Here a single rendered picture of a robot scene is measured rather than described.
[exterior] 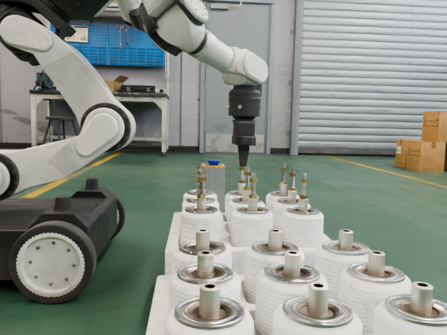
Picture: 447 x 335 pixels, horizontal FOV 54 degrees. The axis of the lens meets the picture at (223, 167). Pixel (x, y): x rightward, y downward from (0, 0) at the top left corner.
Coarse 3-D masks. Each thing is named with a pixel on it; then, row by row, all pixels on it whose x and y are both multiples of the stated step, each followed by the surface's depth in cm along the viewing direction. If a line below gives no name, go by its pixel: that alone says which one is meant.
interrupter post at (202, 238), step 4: (196, 232) 69; (200, 232) 69; (204, 232) 69; (208, 232) 69; (196, 236) 69; (200, 236) 69; (204, 236) 69; (208, 236) 69; (196, 240) 69; (200, 240) 69; (204, 240) 69; (208, 240) 69; (196, 244) 69; (200, 244) 69; (204, 244) 69; (208, 244) 70; (196, 248) 70; (200, 248) 69; (204, 248) 69; (208, 248) 70
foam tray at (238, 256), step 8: (176, 216) 125; (176, 224) 116; (224, 224) 117; (176, 232) 107; (224, 232) 109; (168, 240) 100; (176, 240) 100; (224, 240) 101; (328, 240) 103; (168, 248) 94; (232, 248) 95; (240, 248) 95; (304, 248) 96; (312, 248) 97; (168, 256) 93; (232, 256) 94; (240, 256) 94; (312, 256) 95; (168, 264) 93; (232, 264) 94; (240, 264) 94; (304, 264) 95; (312, 264) 95; (168, 272) 93; (240, 272) 94
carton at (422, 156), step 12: (408, 144) 450; (420, 144) 426; (432, 144) 423; (444, 144) 424; (408, 156) 449; (420, 156) 425; (432, 156) 425; (444, 156) 426; (408, 168) 449; (420, 168) 425; (432, 168) 426
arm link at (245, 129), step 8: (232, 104) 119; (240, 104) 117; (248, 104) 117; (256, 104) 118; (232, 112) 119; (240, 112) 117; (248, 112) 117; (256, 112) 118; (232, 120) 122; (240, 120) 119; (248, 120) 119; (240, 128) 118; (248, 128) 118; (232, 136) 125; (240, 136) 117; (248, 136) 117; (240, 144) 117; (248, 144) 116
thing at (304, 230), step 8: (288, 216) 99; (296, 216) 98; (304, 216) 97; (312, 216) 97; (320, 216) 98; (288, 224) 99; (296, 224) 97; (304, 224) 97; (312, 224) 97; (320, 224) 98; (288, 232) 99; (296, 232) 98; (304, 232) 97; (312, 232) 97; (320, 232) 99; (288, 240) 99; (296, 240) 98; (304, 240) 97; (312, 240) 97; (320, 240) 99
